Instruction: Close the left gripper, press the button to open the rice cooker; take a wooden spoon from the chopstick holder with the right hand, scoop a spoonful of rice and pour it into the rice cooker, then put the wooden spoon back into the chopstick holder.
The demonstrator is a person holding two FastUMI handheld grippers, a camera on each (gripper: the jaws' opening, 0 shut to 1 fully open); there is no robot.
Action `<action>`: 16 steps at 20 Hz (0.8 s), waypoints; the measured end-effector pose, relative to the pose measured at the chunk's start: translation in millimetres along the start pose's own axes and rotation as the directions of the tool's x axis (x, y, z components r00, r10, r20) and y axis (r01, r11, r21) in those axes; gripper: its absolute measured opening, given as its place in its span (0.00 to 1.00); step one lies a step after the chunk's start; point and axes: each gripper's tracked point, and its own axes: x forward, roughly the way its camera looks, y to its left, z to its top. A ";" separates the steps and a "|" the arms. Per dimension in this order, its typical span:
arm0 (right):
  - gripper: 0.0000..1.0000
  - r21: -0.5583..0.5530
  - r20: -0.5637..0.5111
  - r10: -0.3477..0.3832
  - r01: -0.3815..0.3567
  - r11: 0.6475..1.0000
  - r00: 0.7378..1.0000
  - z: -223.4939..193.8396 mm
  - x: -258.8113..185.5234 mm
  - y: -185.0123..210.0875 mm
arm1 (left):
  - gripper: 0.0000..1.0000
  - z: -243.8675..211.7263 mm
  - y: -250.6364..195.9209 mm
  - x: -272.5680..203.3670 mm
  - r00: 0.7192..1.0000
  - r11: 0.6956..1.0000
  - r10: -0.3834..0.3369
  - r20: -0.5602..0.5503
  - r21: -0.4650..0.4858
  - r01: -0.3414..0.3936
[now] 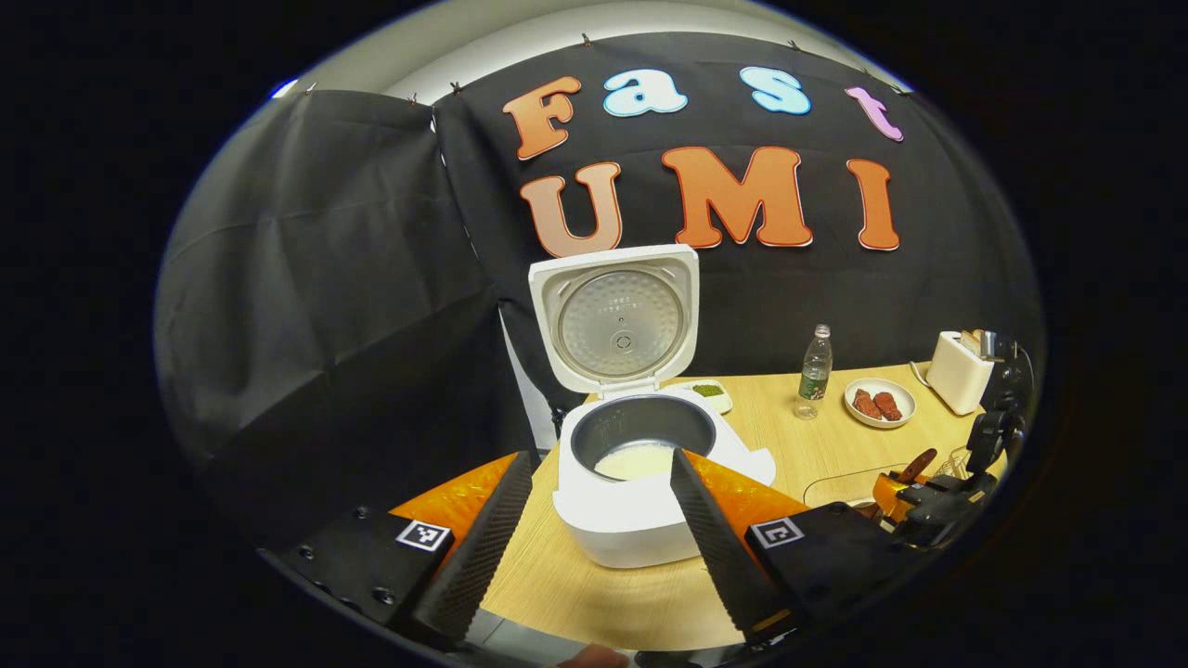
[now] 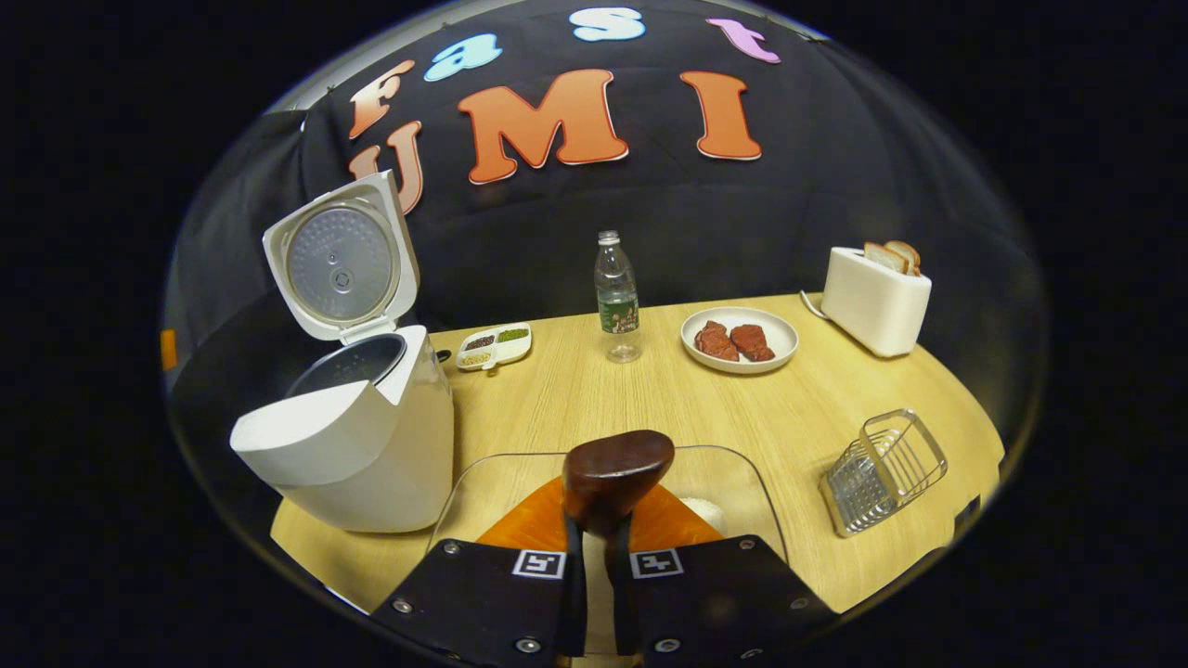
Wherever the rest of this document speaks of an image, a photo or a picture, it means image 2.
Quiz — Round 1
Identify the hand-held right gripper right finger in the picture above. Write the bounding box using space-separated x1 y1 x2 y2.
608 482 841 668

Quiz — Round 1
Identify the clear plastic water bottle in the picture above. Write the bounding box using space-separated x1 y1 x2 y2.
594 230 643 364

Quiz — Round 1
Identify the red meat piece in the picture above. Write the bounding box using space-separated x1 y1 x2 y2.
694 320 741 363
730 324 776 363

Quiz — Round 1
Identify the white divided seasoning dish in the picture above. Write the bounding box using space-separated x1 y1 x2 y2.
455 322 534 373

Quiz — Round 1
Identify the white toaster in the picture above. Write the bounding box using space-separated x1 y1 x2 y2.
820 246 933 359

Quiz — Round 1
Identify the brown wooden spoon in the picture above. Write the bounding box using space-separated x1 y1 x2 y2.
562 430 676 595

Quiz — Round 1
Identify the metal wire chopstick holder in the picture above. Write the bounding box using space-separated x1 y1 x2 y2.
819 408 949 539

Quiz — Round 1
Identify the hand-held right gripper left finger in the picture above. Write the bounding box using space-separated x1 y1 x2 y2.
371 478 588 668

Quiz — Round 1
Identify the white round plate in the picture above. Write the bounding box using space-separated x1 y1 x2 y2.
680 306 800 375

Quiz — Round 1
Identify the white rice cooker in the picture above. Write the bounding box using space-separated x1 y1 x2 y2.
229 170 456 534

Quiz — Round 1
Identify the clear glass rice tray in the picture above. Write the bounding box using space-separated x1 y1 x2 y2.
425 445 790 567

